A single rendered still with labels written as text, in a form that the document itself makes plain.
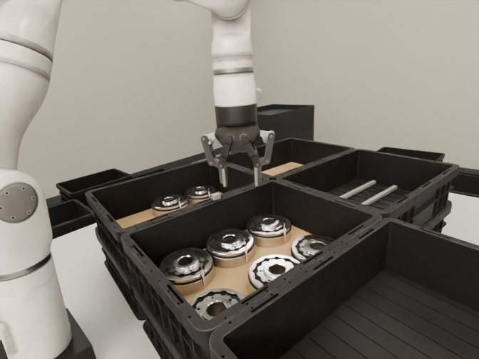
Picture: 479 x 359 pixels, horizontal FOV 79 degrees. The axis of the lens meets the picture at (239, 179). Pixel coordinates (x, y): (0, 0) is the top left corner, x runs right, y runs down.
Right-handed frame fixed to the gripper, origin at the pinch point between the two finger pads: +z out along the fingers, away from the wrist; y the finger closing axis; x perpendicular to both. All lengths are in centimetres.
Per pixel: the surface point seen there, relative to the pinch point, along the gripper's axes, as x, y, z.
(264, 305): -25.4, 5.1, 7.2
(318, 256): -15.1, 12.9, 7.2
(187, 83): 358, -112, -9
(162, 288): -22.8, -8.7, 7.3
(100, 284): 4, -40, 30
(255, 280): -12.5, 3.0, 14.0
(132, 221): 14.8, -32.9, 17.4
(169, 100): 332, -132, 9
